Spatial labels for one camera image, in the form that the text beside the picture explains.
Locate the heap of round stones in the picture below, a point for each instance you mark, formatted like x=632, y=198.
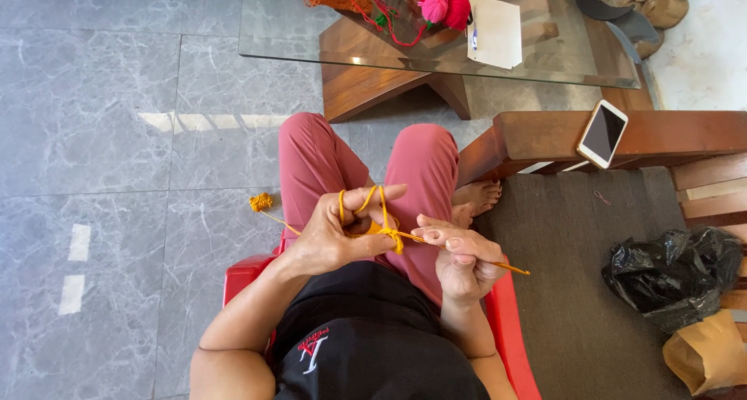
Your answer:
x=662, y=6

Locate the brown paper bag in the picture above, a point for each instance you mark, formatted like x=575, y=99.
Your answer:
x=703, y=350

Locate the red yarn strand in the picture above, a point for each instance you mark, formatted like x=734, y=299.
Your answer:
x=402, y=40

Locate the person's bare foot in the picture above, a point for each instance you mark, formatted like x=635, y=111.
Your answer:
x=481, y=194
x=462, y=214

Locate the dark grey round disc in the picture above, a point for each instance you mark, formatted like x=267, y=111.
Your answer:
x=586, y=3

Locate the wooden table base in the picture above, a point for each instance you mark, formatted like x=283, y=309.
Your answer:
x=362, y=88

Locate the pink trousers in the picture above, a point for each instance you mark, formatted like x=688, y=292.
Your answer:
x=315, y=155

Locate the yellow crochet piece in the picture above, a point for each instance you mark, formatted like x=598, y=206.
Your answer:
x=395, y=236

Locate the wooden bench frame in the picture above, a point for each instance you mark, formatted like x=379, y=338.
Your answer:
x=677, y=132

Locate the grey curved panel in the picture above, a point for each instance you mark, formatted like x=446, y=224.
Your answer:
x=636, y=29

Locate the pink pompom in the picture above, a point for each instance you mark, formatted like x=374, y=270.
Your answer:
x=434, y=7

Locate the white and gold smartphone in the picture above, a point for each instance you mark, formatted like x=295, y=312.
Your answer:
x=602, y=134

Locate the white paper sheet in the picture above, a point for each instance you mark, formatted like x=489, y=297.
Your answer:
x=499, y=32

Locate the person's right hand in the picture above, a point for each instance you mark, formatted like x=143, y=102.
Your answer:
x=470, y=274

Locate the black shirt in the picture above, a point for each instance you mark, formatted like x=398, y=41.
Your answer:
x=362, y=336

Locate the yellow yarn strand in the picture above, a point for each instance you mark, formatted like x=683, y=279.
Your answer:
x=280, y=219

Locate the green yarn bit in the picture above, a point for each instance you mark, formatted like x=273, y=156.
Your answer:
x=380, y=20

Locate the blue and white pen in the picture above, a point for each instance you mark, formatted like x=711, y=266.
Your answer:
x=474, y=32

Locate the small pink thread scrap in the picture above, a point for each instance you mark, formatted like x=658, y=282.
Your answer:
x=602, y=198

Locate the yellow crochet hook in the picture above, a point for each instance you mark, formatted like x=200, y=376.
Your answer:
x=513, y=267

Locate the red plastic chair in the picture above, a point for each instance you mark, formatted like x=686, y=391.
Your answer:
x=513, y=336

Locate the person's left hand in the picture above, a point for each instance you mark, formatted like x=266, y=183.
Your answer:
x=324, y=239

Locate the black plastic bag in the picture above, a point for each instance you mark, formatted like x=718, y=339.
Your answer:
x=671, y=277

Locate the glass table top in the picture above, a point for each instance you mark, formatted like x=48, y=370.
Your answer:
x=280, y=20

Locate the dark grey seat cushion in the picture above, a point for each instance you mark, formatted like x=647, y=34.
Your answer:
x=572, y=271

